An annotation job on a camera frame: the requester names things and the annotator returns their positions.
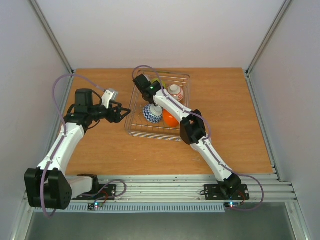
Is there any wire dish rack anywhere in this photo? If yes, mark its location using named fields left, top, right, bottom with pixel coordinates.
left=124, top=70, right=191, bottom=142

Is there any blue patterned bowl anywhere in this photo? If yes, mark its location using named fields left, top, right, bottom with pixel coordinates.
left=142, top=104, right=163, bottom=124

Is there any orange bowl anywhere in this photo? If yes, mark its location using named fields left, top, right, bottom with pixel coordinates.
left=162, top=109, right=180, bottom=128

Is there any lime green bowl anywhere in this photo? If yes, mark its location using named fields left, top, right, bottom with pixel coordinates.
left=150, top=77, right=167, bottom=89

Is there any red patterned bowl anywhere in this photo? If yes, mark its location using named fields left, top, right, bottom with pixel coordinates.
left=167, top=84, right=184, bottom=102

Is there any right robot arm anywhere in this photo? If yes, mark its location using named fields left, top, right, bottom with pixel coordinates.
left=133, top=74, right=242, bottom=199

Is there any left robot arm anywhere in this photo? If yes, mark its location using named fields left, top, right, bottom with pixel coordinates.
left=24, top=88, right=131, bottom=210

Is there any white bowl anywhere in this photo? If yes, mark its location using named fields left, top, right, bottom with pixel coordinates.
left=190, top=144, right=201, bottom=152

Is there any left circuit board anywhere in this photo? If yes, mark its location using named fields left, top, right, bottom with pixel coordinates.
left=87, top=202, right=104, bottom=211

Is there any circuit board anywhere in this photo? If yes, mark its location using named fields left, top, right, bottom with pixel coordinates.
left=87, top=202, right=104, bottom=211
left=224, top=201, right=244, bottom=209

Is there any right circuit board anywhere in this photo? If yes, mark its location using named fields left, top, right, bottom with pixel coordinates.
left=224, top=201, right=244, bottom=209

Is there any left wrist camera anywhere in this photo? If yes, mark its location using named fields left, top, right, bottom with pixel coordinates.
left=101, top=88, right=119, bottom=109

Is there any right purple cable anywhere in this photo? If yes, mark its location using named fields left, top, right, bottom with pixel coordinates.
left=131, top=65, right=265, bottom=212

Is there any purple cable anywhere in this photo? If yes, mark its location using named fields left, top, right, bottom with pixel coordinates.
left=131, top=65, right=265, bottom=212
left=39, top=73, right=106, bottom=220

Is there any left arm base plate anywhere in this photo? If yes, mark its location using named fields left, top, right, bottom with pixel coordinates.
left=72, top=184, right=117, bottom=201

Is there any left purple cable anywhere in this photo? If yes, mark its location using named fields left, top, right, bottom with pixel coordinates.
left=39, top=73, right=106, bottom=220

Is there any grey slotted cable duct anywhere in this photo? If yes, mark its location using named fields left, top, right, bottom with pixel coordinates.
left=33, top=202, right=226, bottom=214

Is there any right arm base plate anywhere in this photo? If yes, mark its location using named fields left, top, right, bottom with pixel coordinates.
left=200, top=184, right=250, bottom=201

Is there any aluminium rail frame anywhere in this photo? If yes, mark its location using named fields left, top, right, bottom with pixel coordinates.
left=23, top=173, right=298, bottom=203

